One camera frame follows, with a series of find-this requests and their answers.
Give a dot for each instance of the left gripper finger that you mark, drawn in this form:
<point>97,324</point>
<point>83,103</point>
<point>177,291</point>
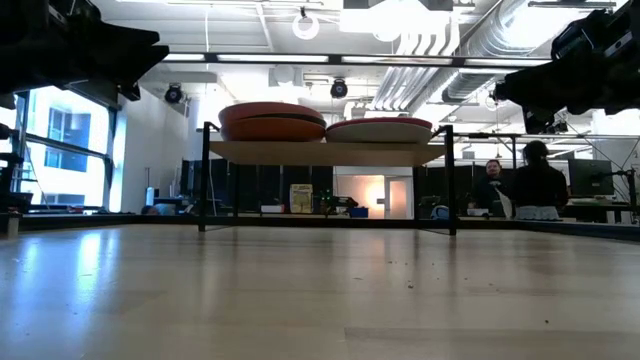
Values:
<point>132,62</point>
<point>120,39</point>

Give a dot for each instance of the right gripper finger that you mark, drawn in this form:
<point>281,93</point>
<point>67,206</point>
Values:
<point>535,87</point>
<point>539,119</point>

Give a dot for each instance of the orange plate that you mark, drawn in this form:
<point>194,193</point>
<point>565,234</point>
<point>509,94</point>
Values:
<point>270,132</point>

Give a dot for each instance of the cream white plate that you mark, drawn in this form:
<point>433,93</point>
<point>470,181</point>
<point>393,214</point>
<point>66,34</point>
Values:
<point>380,135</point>

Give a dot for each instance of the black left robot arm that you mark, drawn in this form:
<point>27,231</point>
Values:
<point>15,45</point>

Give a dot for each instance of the black-framed wooden shelf rack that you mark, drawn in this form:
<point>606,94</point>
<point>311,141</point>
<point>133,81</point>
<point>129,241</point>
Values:
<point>204,180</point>

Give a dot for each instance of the black ceiling track spotlights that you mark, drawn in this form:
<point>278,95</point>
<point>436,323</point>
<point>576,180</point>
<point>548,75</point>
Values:
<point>561,127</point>

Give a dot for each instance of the black round ceiling speaker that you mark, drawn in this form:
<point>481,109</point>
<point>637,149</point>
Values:
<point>339,88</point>
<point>173,93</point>

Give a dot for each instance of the person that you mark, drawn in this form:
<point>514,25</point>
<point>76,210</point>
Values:
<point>540,185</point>
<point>492,172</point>

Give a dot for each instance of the black computer monitor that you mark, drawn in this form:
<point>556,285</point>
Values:
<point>590,177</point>

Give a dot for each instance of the white round plate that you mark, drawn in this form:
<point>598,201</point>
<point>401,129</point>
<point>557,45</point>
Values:
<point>506,205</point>

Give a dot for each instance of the dark office desk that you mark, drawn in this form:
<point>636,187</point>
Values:
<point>595,205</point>

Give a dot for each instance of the white cylinder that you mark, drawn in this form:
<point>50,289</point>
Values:
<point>150,198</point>

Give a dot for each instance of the overhead beam with light strips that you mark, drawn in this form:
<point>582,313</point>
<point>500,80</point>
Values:
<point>272,58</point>

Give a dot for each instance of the white door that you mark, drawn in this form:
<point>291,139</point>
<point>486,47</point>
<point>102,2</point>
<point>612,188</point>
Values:
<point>398,197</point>

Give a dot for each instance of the small blue box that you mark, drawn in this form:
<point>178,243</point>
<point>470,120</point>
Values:
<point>359,213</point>

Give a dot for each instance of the yellow printed box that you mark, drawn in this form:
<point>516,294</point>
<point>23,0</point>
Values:
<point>301,198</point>

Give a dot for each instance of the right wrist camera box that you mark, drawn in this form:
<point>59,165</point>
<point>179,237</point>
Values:
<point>575,40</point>

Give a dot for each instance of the small grey post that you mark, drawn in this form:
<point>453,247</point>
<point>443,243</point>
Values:
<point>13,226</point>

